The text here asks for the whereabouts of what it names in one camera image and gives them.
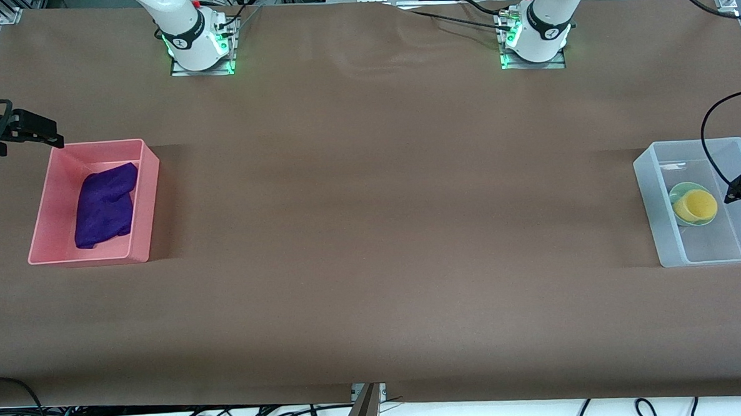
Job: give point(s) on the mint green bowl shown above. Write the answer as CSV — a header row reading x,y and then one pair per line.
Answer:
x,y
682,188

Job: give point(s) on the purple cloth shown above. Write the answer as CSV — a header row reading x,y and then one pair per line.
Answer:
x,y
104,207

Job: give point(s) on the clear plastic bin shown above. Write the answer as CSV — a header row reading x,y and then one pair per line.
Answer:
x,y
710,246

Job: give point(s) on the pink plastic bin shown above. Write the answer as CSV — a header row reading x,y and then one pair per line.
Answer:
x,y
145,199

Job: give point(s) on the yellow plastic cup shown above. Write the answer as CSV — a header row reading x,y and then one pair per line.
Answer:
x,y
695,206

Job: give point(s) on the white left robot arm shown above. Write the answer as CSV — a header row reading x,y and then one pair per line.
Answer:
x,y
544,30

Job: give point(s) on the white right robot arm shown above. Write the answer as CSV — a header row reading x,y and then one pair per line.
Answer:
x,y
182,30

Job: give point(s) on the aluminium frame corner bracket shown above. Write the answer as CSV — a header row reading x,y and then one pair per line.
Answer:
x,y
725,0
10,15

